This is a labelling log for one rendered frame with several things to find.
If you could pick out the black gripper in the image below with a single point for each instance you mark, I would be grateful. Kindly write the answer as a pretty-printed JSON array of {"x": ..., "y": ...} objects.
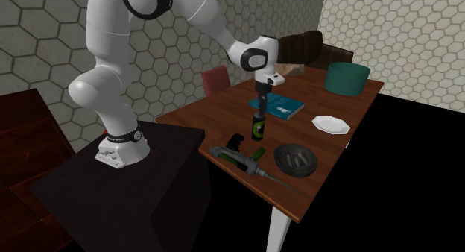
[{"x": 262, "y": 87}]

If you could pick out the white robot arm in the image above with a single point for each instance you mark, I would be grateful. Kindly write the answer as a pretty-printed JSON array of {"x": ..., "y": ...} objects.
[{"x": 109, "y": 62}]

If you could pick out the teal book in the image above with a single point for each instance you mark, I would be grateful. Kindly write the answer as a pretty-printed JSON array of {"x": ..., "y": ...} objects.
[{"x": 285, "y": 107}]

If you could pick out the black can with green label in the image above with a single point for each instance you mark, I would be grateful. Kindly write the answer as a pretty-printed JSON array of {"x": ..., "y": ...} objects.
[{"x": 258, "y": 129}]

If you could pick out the wooden table with white legs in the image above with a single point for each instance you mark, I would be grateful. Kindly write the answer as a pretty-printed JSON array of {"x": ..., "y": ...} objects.
[{"x": 225, "y": 116}]

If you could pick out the red chair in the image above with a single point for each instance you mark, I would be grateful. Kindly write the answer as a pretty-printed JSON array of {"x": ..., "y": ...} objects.
[{"x": 215, "y": 81}]

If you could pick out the dark brown chair beige seat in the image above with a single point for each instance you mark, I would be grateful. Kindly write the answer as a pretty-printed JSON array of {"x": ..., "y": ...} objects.
[{"x": 299, "y": 47}]

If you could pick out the grey green needle gun tool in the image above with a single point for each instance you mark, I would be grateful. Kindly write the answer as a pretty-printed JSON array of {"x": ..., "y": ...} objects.
[{"x": 238, "y": 160}]

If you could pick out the white plate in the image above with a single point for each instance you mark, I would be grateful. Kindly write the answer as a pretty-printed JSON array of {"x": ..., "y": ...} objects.
[{"x": 330, "y": 124}]

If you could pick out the dark grey round bowl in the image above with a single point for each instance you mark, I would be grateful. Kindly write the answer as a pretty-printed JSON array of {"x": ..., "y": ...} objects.
[{"x": 296, "y": 160}]

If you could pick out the teal round container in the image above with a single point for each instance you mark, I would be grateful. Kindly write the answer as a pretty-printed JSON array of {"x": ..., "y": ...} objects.
[{"x": 345, "y": 80}]

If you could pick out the dark robot stand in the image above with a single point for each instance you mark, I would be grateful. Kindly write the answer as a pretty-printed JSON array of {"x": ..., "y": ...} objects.
[{"x": 120, "y": 200}]

